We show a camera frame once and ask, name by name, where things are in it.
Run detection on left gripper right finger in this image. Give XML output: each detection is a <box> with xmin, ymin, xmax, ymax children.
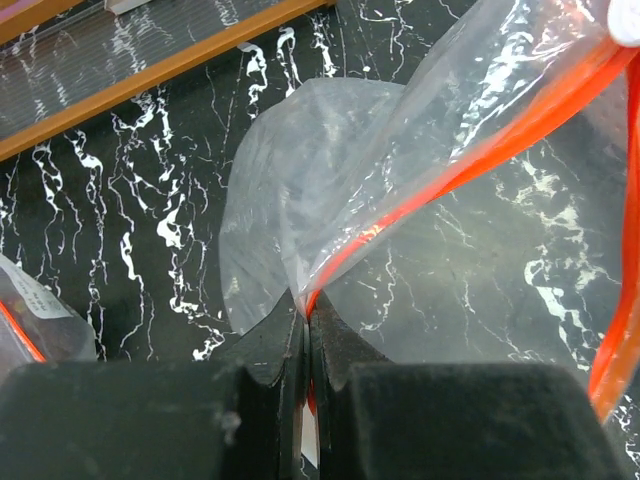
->
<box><xmin>308</xmin><ymin>294</ymin><xmax>623</xmax><ymax>479</ymax></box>

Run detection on clear orange zip bag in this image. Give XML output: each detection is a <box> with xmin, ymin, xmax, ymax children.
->
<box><xmin>1</xmin><ymin>256</ymin><xmax>97</xmax><ymax>378</ymax></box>

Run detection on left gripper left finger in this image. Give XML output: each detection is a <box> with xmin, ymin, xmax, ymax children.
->
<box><xmin>1</xmin><ymin>293</ymin><xmax>305</xmax><ymax>479</ymax></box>

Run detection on wooden shelf rack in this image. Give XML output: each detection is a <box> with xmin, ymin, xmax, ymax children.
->
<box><xmin>1</xmin><ymin>1</ymin><xmax>326</xmax><ymax>159</ymax></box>

